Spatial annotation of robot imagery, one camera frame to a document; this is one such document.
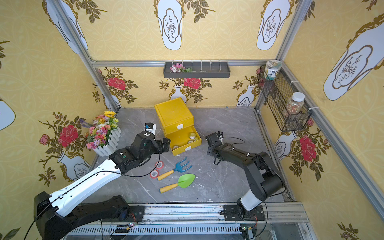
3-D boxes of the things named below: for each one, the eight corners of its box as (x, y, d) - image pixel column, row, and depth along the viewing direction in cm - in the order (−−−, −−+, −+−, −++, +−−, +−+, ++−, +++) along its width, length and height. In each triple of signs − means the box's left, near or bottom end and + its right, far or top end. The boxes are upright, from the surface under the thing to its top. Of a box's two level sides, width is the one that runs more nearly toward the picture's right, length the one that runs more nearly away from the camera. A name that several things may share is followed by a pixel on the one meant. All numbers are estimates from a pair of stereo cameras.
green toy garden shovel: (160, 193, 82) (160, 192, 80) (159, 182, 86) (158, 180, 84) (197, 183, 86) (197, 182, 84) (194, 173, 90) (194, 171, 88)
